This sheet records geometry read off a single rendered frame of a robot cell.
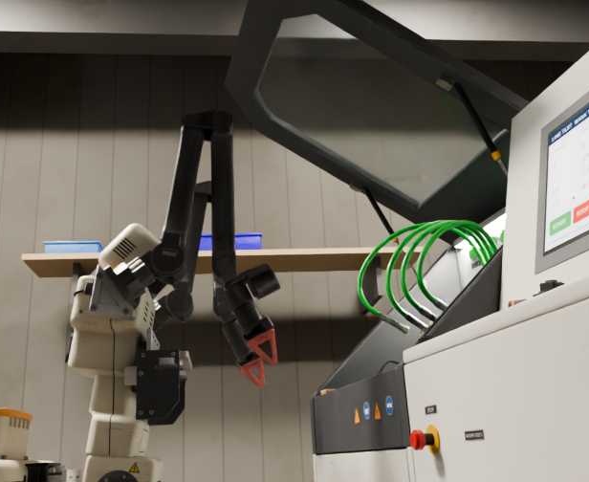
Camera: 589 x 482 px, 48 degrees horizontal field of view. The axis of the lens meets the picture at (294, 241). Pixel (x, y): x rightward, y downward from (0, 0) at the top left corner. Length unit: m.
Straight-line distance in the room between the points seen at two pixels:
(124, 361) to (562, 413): 1.07
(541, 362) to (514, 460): 0.16
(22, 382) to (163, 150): 1.62
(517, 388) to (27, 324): 3.38
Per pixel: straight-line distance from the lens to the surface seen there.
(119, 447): 1.63
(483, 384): 1.11
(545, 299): 0.97
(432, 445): 1.28
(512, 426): 1.05
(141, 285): 1.55
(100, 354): 1.69
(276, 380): 3.90
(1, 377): 4.08
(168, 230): 1.57
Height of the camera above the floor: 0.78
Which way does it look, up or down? 18 degrees up
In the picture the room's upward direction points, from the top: 3 degrees counter-clockwise
